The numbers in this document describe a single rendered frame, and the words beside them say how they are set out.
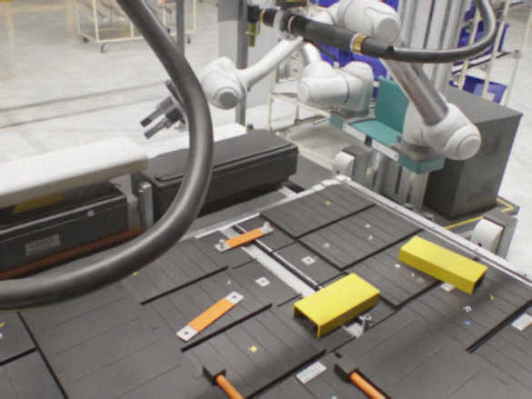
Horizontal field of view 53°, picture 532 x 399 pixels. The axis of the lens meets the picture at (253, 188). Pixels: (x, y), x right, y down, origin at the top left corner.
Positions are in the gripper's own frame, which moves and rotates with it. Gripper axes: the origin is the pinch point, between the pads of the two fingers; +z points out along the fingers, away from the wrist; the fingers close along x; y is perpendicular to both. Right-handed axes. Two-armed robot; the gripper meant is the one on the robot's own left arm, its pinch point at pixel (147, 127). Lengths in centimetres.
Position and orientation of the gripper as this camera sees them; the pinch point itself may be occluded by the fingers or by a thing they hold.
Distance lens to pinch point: 195.0
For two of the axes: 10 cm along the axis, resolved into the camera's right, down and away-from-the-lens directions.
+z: -8.1, 5.9, 0.5
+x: -2.9, -4.6, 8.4
